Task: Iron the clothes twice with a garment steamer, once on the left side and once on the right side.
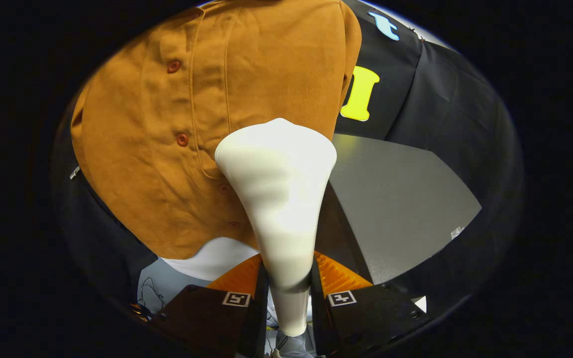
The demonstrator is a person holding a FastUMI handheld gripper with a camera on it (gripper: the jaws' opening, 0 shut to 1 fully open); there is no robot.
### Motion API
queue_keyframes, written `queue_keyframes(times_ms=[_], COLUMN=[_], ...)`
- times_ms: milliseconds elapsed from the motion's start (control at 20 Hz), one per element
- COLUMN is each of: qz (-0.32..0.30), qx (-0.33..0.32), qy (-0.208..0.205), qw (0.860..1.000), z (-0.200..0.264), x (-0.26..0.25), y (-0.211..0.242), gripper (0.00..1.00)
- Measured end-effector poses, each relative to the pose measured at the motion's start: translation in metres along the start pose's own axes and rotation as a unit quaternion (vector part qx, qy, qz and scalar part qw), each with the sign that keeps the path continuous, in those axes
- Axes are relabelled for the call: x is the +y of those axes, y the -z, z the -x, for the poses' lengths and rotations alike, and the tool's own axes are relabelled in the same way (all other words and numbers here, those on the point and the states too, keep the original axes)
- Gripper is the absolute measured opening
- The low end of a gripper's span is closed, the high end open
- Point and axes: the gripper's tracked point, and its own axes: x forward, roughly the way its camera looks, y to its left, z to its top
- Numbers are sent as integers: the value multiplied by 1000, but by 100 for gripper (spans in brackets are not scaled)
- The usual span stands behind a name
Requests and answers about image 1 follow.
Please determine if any black backdrop cloth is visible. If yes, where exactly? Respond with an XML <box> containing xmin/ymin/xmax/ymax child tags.
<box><xmin>53</xmin><ymin>0</ymin><xmax>525</xmax><ymax>319</ymax></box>

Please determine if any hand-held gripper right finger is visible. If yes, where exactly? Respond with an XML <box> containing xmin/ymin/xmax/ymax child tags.
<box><xmin>310</xmin><ymin>251</ymin><xmax>429</xmax><ymax>357</ymax></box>

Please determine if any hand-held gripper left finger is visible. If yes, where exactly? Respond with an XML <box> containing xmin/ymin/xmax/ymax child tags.
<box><xmin>150</xmin><ymin>254</ymin><xmax>270</xmax><ymax>358</ymax></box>

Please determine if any white mannequin torso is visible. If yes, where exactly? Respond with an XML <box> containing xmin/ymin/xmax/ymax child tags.
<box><xmin>161</xmin><ymin>237</ymin><xmax>262</xmax><ymax>282</ymax></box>

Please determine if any white garment steamer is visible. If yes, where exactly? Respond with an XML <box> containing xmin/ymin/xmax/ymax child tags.
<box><xmin>214</xmin><ymin>118</ymin><xmax>338</xmax><ymax>338</ymax></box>

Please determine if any orange button-up shirt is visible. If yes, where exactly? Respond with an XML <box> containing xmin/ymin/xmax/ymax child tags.
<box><xmin>70</xmin><ymin>0</ymin><xmax>363</xmax><ymax>260</ymax></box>

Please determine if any grey drawer cabinet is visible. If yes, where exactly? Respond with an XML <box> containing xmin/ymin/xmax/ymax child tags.
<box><xmin>316</xmin><ymin>133</ymin><xmax>482</xmax><ymax>285</ymax></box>

